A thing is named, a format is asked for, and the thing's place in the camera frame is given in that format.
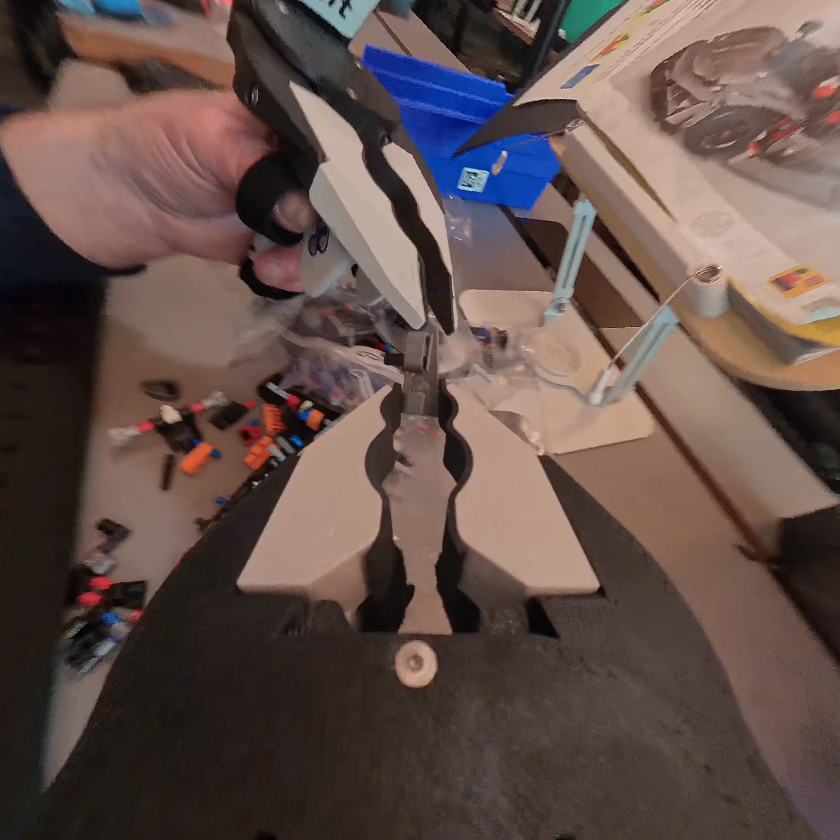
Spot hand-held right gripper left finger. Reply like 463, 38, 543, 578
236, 384, 414, 632

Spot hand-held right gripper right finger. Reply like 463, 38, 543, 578
436, 384, 601, 632

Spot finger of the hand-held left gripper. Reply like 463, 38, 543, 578
287, 80, 431, 331
374, 140, 459, 334

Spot pile of lego pieces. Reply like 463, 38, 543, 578
62, 374, 343, 677

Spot clear bags of parts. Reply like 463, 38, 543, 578
236, 282, 460, 506

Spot dark grey lego panel assembly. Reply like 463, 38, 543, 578
384, 330, 441, 419

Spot person's left forearm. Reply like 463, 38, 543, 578
0, 105, 147, 293

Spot grey red lego axle assembly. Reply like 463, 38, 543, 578
107, 390, 231, 448

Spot lego instruction booklet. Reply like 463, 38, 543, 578
453, 0, 840, 366

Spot person's left hand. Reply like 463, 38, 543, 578
0, 88, 319, 294

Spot blue plastic bin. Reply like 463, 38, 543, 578
362, 45, 563, 212

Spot dark steel column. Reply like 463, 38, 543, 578
528, 0, 573, 89

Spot green bag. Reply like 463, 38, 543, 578
561, 0, 626, 42

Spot black perforated board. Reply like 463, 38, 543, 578
0, 282, 111, 840

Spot metal page holder wire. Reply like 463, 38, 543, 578
491, 128, 586, 178
586, 262, 724, 406

